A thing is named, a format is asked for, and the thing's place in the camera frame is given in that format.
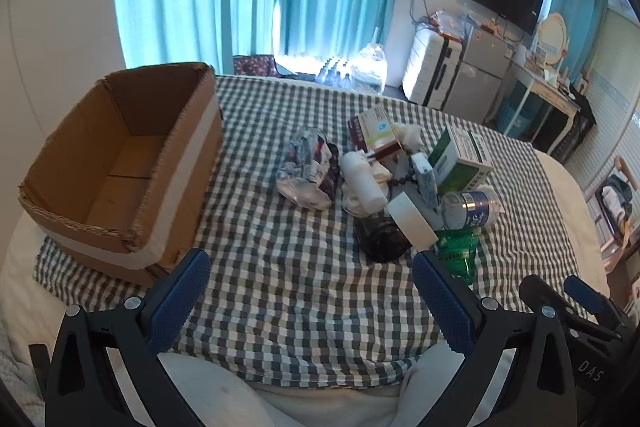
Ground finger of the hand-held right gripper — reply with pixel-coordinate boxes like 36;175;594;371
519;274;623;343
564;276;635;333

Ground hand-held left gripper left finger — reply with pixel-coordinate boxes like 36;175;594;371
45;249;211;427

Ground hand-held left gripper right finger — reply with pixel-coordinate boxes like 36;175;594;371
400;249;581;427

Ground green plastic bottle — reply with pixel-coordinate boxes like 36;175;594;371
434;229;482;286

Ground dark glass jar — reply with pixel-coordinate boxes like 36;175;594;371
354;207;412;264

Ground black bracelet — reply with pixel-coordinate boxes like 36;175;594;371
386;167;418;190

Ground small pale blue box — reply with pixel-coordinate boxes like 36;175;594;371
411;152;440;208

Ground brown cardboard box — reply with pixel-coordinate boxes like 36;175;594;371
17;62;224;288

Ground white plastic bottle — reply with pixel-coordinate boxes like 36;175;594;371
340;150;388;215

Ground green and white medicine box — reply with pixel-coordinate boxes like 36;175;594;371
427;125;495;195

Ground silver snack bag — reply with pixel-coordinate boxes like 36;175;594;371
275;127;342;210

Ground red and white medicine box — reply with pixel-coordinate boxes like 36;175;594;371
347;104;405;162

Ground wooden chair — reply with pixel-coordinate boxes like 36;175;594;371
584;156;640;304

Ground pile of clothes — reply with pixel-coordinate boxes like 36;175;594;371
601;184;635;222

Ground green checked cloth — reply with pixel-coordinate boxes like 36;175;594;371
32;74;583;390

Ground black hanging cloth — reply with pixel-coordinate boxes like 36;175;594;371
549;86;598;164

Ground teal storage bin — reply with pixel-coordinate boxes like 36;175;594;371
499;84;547;138

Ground white dressing table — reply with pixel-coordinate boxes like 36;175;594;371
507;57;582;148

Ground grey small fridge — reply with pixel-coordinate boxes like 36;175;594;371
442;31;516;124

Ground white suitcase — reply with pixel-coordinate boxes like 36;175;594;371
401;27;473;108

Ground dark patterned bag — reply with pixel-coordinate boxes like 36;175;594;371
232;55;277;78

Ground clear plastic bag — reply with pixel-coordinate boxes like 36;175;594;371
349;42;389;96

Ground white oval mirror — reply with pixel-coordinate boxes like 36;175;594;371
536;13;571;68

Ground pack of water bottles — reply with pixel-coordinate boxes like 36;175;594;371
315;55;354;88

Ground plastic bags on suitcase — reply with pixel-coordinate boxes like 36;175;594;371
421;9;477;38

